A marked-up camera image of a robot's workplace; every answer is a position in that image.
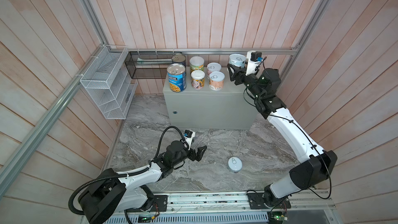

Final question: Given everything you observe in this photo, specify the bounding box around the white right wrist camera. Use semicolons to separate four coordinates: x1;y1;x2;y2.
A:
246;50;263;76

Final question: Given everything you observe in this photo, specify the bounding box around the grey-label short can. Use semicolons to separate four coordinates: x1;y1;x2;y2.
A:
229;54;247;67

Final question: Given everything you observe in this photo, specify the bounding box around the black wire mesh basket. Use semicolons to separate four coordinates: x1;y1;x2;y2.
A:
124;52;175;79

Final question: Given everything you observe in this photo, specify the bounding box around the yellow can white lid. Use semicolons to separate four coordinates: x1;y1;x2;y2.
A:
191;69;205;90
189;56;205;73

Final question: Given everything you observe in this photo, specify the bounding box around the grey metal cabinet box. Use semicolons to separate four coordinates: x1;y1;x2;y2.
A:
163;67;259;130

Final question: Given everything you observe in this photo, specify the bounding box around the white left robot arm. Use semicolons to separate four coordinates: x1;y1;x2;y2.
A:
68;125;207;224

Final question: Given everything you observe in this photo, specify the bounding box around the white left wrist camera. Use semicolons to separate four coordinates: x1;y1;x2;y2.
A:
184;130;195;150

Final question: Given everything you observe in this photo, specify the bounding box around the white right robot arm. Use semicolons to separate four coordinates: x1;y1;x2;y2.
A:
228;64;337;207

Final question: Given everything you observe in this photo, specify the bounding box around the blue soup can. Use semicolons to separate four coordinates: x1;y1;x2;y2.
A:
167;63;187;92

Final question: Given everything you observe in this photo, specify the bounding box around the orange-label short can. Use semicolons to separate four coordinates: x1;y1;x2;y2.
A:
209;71;225;91

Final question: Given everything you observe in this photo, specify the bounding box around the dark blue tomato can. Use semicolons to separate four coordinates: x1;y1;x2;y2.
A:
172;54;186;67

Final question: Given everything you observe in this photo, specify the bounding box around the aluminium wall rail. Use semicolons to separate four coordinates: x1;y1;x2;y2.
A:
109;45;298;55

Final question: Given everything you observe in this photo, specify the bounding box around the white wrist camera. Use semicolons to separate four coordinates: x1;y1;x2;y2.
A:
184;130;195;150
246;50;263;76

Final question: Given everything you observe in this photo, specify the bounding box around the white wire mesh shelf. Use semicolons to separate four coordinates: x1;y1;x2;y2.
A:
80;45;138;120

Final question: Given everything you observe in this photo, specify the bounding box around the short white-top can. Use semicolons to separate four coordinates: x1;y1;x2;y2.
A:
228;157;243;173

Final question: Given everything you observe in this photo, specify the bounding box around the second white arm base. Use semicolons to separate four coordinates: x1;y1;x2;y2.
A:
115;185;168;213

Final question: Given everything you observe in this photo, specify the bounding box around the pink-label short can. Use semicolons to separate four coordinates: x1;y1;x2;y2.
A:
207;62;222;76

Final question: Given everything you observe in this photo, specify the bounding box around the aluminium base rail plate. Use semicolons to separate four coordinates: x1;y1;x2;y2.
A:
80;188;338;224

